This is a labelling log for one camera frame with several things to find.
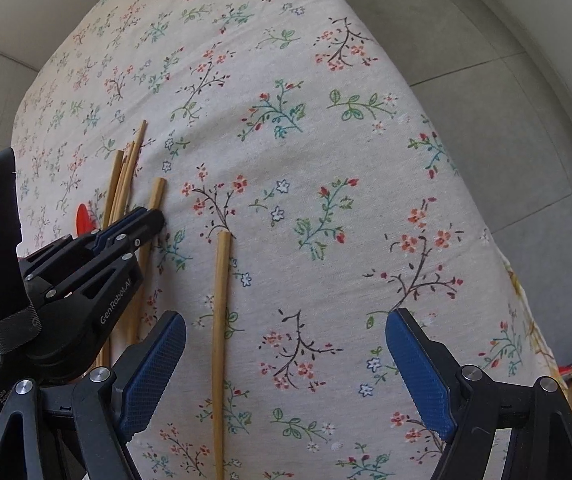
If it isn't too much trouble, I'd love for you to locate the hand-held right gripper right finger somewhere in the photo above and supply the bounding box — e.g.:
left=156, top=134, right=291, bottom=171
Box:
left=385, top=308, right=572, bottom=480

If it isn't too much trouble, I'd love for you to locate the floral tablecloth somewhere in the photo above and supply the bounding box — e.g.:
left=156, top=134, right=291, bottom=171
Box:
left=10, top=0, right=572, bottom=480

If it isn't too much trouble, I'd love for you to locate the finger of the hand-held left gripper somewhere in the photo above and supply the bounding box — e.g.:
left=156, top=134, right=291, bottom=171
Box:
left=31, top=210, right=167, bottom=333
left=21, top=206, right=149, bottom=273

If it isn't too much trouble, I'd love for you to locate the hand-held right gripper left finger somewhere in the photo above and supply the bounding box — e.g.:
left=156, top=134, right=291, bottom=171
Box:
left=0, top=310, right=187, bottom=480

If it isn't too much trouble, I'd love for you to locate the red plastic spoon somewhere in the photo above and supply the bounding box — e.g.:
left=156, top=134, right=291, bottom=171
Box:
left=77, top=204, right=102, bottom=236

